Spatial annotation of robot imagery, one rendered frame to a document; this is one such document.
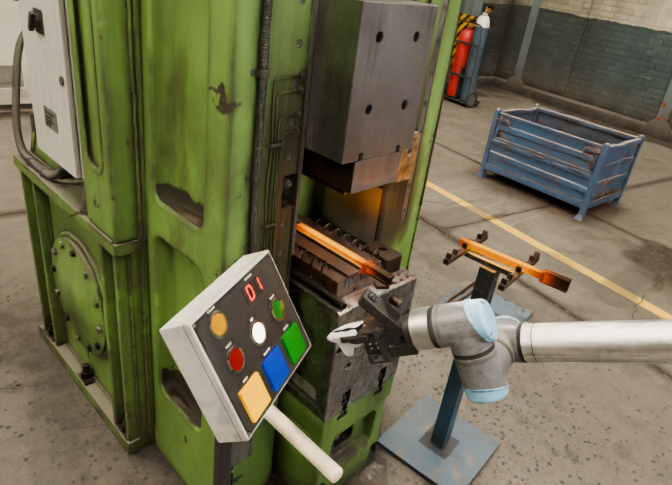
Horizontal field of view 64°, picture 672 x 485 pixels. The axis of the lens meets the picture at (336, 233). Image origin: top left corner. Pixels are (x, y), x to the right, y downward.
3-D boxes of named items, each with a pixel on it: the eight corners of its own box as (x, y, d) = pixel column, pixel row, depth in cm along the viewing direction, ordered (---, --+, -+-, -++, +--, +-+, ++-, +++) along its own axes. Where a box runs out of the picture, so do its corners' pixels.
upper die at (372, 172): (395, 181, 162) (401, 151, 158) (350, 194, 149) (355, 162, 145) (303, 140, 187) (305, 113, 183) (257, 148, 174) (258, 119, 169)
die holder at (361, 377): (396, 375, 205) (418, 275, 184) (324, 423, 179) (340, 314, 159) (298, 304, 238) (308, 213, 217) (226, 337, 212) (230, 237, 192)
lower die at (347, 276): (377, 280, 178) (381, 258, 174) (335, 300, 165) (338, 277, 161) (294, 230, 203) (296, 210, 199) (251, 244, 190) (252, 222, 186)
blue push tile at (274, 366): (290, 371, 126) (278, 344, 124) (276, 392, 119) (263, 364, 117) (284, 372, 126) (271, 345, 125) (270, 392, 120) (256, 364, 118)
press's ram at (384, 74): (428, 144, 167) (457, 6, 149) (342, 165, 141) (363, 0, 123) (333, 109, 192) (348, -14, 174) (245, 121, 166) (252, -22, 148)
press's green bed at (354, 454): (375, 460, 226) (394, 375, 205) (310, 513, 201) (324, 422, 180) (290, 385, 259) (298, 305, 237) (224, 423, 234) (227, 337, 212)
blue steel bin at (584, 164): (620, 206, 533) (648, 136, 501) (581, 221, 485) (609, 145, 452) (518, 165, 612) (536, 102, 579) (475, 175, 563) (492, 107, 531)
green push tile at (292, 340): (307, 346, 134) (295, 321, 132) (295, 364, 128) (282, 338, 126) (301, 347, 135) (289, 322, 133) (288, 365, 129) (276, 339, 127)
